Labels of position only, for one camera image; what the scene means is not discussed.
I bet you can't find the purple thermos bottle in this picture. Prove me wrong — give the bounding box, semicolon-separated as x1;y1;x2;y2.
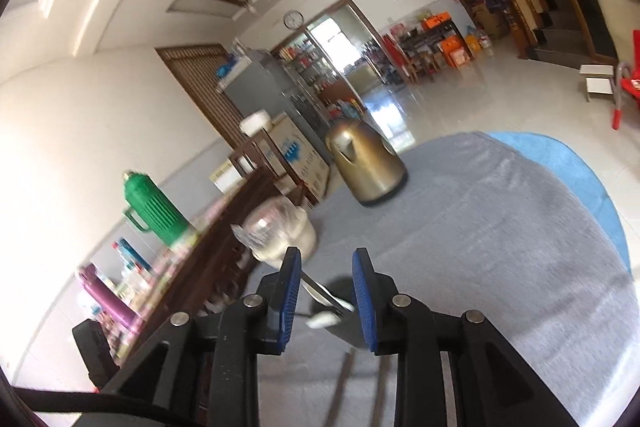
77;263;140;333

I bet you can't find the white ceramic spoon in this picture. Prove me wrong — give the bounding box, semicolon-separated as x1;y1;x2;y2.
306;311;343;329

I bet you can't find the dark grey utensil holder cylinder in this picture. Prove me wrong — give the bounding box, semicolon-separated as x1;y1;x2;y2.
310;275;368;350

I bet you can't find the white bowl with plastic wrap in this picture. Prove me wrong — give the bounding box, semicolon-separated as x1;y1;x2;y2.
231;196;317;269

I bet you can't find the green thermos flask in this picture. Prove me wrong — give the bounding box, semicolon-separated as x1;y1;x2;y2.
124;170;191;247

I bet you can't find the grey table cloth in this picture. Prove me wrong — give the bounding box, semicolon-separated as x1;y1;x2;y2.
234;131;633;427

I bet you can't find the white cardboard appliance box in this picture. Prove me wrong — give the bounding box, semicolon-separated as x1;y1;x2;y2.
269;113;330;200

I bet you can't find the golden electric kettle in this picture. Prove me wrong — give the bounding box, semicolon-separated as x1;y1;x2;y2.
326;119;408;206

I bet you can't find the grey refrigerator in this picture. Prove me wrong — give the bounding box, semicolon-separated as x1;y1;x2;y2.
217;50;332;164

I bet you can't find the small white step stool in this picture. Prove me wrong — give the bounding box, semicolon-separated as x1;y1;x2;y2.
579;64;614;101

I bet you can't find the red plastic chair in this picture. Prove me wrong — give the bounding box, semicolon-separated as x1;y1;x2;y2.
612;29;640;130

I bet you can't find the dark wooden side table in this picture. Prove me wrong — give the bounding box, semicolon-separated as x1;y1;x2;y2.
397;15;474;83

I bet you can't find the cream upholstered chair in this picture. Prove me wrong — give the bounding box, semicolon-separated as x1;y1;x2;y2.
598;0;640;63

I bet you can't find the round wall clock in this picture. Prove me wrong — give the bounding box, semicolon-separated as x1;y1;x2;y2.
282;10;305;30

